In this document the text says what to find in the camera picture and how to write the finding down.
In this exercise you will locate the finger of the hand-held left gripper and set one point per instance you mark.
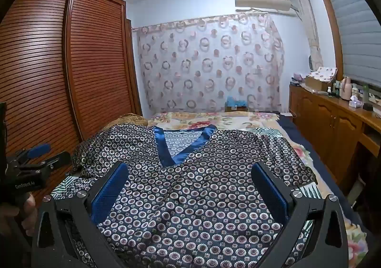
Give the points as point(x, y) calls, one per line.
point(38, 150)
point(56, 159)

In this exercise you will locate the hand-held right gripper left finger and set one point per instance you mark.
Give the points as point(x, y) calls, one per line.
point(110, 193)

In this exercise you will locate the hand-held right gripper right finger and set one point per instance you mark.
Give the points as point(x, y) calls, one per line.
point(271, 193)

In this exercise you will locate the circle-patterned satin shirt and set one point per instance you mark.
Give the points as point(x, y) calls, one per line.
point(193, 196)

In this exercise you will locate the person's left hand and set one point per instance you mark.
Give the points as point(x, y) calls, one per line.
point(26, 211)

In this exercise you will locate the leaf-print bed sheet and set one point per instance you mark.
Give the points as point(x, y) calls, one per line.
point(64, 187)

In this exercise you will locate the navy bed sheet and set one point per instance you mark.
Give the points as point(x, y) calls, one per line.
point(321, 166)

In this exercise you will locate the brown patterned blanket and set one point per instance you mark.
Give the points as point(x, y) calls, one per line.
point(132, 120)

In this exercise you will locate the white power strip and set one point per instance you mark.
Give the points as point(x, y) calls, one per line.
point(285, 113)

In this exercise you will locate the small brown box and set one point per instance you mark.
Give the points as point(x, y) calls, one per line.
point(236, 108)

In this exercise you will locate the wooden sideboard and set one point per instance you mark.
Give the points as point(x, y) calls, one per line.
point(327, 119)

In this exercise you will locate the blue cloth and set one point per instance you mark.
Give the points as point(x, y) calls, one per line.
point(236, 100)

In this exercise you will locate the wooden slatted wardrobe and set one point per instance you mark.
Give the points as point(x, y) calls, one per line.
point(89, 62)

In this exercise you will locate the floral blanket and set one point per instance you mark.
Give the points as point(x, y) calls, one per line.
point(190, 120)

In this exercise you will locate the small white bottle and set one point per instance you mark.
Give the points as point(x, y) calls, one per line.
point(329, 92)

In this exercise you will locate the small pink box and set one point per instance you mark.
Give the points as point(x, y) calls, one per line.
point(298, 78)

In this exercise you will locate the dark bottle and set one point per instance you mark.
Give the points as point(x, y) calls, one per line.
point(336, 89)

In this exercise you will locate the tissue pack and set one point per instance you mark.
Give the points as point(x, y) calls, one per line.
point(355, 102)

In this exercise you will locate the pink flask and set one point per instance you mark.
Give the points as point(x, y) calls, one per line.
point(346, 89)

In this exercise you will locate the cardboard box with floral cloth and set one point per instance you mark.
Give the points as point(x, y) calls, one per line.
point(324, 73)

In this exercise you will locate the green bottle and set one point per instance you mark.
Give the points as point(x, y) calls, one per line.
point(365, 95)

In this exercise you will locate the dark round fan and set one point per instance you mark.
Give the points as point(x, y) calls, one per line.
point(310, 62)

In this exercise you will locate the beige window curtain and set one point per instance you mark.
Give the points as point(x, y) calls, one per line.
point(309, 32)

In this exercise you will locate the grey window blind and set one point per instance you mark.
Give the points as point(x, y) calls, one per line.
point(354, 32)

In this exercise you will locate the wooden window frame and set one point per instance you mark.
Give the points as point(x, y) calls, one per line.
point(330, 18)

